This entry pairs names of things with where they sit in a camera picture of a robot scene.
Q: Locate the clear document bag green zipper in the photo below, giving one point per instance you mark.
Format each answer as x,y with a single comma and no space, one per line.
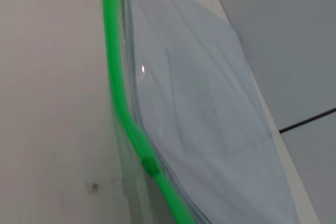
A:
197,103

